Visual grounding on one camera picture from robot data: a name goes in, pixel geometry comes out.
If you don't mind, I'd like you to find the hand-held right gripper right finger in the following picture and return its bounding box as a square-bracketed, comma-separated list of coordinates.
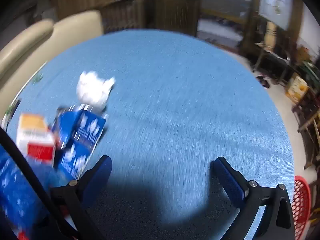
[212, 157, 296, 240]

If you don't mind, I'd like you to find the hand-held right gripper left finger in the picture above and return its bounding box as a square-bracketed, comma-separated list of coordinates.
[51, 155, 112, 240]

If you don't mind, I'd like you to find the white tissue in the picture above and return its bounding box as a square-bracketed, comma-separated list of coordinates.
[76, 70, 116, 111]

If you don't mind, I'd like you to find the blue foil packet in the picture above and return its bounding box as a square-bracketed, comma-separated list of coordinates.
[51, 104, 109, 179]

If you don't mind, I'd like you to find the orange and white box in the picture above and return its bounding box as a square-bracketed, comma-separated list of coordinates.
[16, 114, 57, 167]

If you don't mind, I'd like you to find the red plastic mesh basket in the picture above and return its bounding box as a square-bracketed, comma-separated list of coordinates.
[293, 175, 312, 240]

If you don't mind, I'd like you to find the blue printed packet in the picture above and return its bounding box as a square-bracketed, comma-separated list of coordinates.
[0, 146, 49, 240]

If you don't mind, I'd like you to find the blue tablecloth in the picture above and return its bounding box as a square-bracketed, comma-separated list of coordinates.
[5, 29, 293, 240]

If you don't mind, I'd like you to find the wooden chair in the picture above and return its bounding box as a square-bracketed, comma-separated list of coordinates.
[292, 90, 320, 169]

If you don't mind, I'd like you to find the pair of dark shoes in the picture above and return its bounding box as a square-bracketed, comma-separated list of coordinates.
[256, 75, 272, 88]

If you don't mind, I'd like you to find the white floral table cover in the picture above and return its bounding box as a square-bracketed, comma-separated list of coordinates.
[1, 62, 48, 130]

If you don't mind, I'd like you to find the yellow cardboard box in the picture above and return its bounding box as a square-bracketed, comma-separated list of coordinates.
[285, 76, 309, 105]

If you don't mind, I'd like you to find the cream leather sofa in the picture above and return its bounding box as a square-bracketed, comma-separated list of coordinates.
[0, 10, 104, 90]

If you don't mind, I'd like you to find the wooden slatted rack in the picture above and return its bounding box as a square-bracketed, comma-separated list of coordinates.
[100, 0, 200, 34]

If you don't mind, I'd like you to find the thick black cable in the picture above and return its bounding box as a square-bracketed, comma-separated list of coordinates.
[0, 127, 75, 240]

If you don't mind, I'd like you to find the framed wall picture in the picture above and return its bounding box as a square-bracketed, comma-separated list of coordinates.
[257, 0, 294, 30]

